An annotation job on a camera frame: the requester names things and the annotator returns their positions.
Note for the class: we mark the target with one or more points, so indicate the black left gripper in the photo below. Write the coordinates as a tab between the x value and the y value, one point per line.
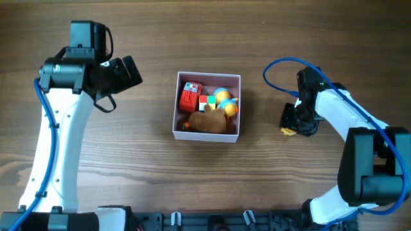
126	79

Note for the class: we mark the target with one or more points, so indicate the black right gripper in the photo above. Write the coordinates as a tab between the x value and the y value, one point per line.
289	118

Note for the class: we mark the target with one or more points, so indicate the yellow round toy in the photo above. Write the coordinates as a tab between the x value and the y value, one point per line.
288	131

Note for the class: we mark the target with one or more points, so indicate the red toy fire truck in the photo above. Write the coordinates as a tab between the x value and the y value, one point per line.
189	97

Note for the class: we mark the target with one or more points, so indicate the yellow duck toy blue hat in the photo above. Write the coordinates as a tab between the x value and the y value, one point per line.
225	101

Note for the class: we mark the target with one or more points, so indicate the brown toy with orange top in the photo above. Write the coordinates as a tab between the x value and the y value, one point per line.
208	121

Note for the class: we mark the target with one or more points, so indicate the colourful puzzle cube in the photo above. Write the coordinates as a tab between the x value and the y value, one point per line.
206	100

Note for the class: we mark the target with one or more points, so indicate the white box pink interior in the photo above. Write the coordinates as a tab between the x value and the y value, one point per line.
210	82

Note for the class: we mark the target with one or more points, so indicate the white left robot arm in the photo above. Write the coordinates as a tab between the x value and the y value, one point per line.
68	90

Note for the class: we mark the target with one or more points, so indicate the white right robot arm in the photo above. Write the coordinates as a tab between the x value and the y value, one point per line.
374	171

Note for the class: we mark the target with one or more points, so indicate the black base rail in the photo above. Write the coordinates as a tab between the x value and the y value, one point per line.
277	220

